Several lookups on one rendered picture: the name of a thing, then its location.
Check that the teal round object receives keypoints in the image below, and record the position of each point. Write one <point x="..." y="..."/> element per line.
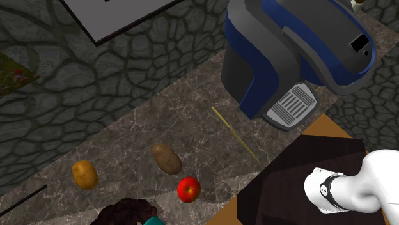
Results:
<point x="153" y="221"/>

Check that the dark brown lumpy object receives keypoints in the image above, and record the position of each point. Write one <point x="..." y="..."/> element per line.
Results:
<point x="124" y="213"/>

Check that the cream and brown small object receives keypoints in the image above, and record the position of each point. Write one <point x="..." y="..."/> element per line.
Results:
<point x="356" y="4"/>

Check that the brown potato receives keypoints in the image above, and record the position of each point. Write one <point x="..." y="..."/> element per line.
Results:
<point x="166" y="159"/>

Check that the grey framed wall picture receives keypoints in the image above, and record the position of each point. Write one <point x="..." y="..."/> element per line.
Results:
<point x="112" y="15"/>

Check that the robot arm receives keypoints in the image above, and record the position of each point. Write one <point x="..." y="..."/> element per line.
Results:
<point x="358" y="184"/>

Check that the yellow thin stick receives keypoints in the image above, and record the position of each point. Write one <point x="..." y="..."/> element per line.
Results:
<point x="234" y="133"/>

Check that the yellow potato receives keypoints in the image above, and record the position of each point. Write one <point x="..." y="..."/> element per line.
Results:
<point x="84" y="174"/>

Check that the thin black rod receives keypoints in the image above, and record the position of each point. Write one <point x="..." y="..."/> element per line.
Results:
<point x="21" y="201"/>

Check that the red apple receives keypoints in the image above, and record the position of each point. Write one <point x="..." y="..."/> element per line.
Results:
<point x="188" y="189"/>

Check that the blue and grey coffee machine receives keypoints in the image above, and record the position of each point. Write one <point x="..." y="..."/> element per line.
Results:
<point x="271" y="46"/>

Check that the dark robot stand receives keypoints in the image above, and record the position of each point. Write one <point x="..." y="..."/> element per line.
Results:
<point x="286" y="174"/>

